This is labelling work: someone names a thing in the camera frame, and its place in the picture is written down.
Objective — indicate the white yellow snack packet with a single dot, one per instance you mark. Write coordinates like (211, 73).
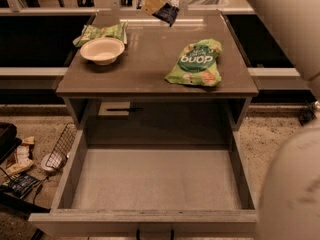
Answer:
(21, 159)

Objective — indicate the large green snack bag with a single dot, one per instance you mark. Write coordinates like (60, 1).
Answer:
(197, 65)

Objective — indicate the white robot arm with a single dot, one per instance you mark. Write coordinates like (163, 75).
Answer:
(289, 203)

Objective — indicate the black wire basket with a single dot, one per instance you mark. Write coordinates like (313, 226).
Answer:
(65, 141)

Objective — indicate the small green snack bag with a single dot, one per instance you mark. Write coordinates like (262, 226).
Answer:
(90, 32)

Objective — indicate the dark blue rxbar wrapper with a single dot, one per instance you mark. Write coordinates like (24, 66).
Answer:
(168, 13)

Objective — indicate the open grey top drawer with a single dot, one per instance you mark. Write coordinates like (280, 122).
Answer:
(190, 191)

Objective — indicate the black basket at right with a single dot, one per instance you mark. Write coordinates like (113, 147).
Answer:
(308, 113)

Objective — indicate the black bin at left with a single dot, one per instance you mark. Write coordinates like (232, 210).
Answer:
(8, 140)

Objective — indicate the grey cabinet with counter top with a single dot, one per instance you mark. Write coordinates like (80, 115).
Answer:
(152, 51)

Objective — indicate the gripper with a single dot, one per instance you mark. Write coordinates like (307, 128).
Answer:
(150, 6)

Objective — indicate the dark blue packet on floor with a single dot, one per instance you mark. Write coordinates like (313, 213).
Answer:
(20, 185)

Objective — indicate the white round disc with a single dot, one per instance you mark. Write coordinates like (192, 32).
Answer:
(52, 162)

